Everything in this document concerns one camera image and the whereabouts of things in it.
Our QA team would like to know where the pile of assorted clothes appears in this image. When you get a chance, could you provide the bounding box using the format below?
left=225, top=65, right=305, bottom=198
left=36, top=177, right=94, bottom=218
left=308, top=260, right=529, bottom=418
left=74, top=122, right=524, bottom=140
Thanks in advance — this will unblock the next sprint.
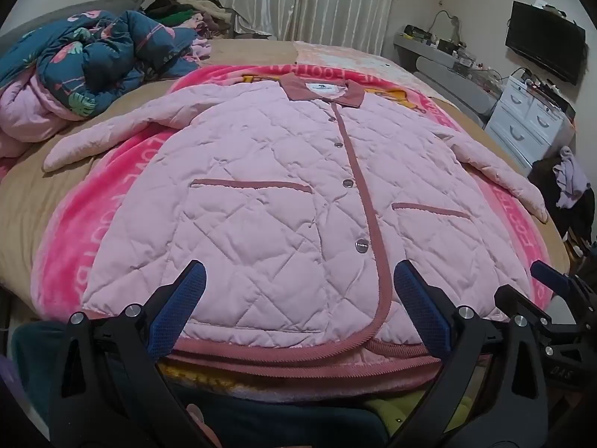
left=144, top=0, right=235, bottom=39

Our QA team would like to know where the white satin curtain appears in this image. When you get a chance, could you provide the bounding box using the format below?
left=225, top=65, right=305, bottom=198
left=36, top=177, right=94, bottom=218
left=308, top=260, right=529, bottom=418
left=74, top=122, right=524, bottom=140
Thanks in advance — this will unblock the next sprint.
left=215, top=0, right=403, bottom=57

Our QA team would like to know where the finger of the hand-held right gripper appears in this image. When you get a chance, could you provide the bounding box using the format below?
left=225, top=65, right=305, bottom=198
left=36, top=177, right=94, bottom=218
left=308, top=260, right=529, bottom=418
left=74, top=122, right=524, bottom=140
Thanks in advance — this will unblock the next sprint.
left=494, top=284, right=553, bottom=326
left=531, top=260, right=597, bottom=302

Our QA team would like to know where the grey padded headboard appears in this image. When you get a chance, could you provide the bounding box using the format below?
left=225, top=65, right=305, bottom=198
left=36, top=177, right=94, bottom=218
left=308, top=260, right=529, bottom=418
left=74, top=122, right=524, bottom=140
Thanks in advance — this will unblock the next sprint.
left=0, top=0, right=146, bottom=44

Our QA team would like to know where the white drawer cabinet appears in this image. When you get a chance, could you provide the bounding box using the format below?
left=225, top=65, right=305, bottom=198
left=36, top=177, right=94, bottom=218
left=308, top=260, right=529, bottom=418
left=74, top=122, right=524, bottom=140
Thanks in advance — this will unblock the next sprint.
left=485, top=75, right=577, bottom=174

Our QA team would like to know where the pink quilted jacket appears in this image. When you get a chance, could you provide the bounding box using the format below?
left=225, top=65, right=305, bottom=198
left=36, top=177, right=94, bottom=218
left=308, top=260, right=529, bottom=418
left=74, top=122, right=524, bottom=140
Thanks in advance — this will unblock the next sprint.
left=43, top=74, right=548, bottom=365

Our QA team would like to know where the person's yellow-green clothing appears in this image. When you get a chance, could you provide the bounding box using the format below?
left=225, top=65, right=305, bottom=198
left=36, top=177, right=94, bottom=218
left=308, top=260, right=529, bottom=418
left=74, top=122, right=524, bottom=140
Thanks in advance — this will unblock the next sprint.
left=364, top=394, right=473, bottom=431

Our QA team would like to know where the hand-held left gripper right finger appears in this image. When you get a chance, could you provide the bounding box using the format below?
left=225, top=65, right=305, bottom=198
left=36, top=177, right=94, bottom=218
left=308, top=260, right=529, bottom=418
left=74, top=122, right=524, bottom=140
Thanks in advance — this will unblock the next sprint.
left=393, top=259, right=548, bottom=448

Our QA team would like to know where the dark clothes pile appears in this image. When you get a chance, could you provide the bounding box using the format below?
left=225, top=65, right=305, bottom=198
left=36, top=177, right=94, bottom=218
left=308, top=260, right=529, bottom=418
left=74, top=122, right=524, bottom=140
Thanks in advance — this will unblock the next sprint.
left=532, top=156, right=597, bottom=246

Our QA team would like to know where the grey dressing desk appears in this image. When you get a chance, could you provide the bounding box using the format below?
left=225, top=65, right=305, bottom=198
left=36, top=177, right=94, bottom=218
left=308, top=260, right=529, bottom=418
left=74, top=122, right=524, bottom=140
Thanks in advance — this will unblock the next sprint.
left=394, top=32, right=501, bottom=118

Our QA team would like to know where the peach printed blanket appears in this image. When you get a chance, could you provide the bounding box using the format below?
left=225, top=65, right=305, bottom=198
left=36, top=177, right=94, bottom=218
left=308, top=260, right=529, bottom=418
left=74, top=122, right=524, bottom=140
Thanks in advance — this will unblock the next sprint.
left=293, top=41, right=449, bottom=100

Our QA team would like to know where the lilac cloth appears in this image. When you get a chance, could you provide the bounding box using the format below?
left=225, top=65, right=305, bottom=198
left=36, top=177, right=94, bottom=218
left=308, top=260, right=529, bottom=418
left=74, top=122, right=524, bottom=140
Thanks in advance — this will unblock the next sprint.
left=553, top=146, right=591, bottom=210

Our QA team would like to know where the blue flamingo-print duvet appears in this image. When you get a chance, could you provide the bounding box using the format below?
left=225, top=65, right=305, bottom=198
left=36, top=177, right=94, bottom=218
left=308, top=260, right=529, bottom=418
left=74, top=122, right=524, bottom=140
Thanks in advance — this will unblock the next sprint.
left=0, top=9, right=208, bottom=159

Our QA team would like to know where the pink printed blanket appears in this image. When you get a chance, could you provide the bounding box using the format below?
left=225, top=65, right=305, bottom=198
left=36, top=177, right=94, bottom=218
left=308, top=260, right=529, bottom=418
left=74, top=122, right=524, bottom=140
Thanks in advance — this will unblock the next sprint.
left=32, top=63, right=557, bottom=404

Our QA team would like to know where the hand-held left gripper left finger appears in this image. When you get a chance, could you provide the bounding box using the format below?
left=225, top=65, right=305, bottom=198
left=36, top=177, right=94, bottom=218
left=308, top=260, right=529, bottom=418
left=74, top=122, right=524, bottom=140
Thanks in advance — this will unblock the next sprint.
left=49, top=259, right=208, bottom=448

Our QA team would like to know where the wall shelf with clutter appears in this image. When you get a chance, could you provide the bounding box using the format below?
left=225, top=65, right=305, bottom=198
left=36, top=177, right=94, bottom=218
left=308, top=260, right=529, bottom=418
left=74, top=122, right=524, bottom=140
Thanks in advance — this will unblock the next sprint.
left=403, top=23, right=507, bottom=90

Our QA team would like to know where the black set-top box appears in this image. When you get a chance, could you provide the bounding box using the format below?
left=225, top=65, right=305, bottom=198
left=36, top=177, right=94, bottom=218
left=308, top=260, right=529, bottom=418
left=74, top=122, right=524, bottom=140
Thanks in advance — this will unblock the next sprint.
left=527, top=81, right=577, bottom=115

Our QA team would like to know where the person's dark teal clothing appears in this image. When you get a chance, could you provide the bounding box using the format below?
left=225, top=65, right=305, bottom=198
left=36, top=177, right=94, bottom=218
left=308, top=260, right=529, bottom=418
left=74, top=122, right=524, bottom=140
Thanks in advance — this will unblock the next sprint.
left=12, top=322, right=467, bottom=448

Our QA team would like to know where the black flat-screen television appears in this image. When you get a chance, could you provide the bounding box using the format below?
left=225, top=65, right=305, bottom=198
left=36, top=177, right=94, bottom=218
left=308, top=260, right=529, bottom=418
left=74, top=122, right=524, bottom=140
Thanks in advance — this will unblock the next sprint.
left=505, top=1, right=587, bottom=86

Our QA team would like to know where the bed with tan sheet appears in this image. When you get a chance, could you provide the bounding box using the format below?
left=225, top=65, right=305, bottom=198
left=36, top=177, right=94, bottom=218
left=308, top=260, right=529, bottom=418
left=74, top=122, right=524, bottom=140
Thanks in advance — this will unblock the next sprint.
left=0, top=37, right=572, bottom=332

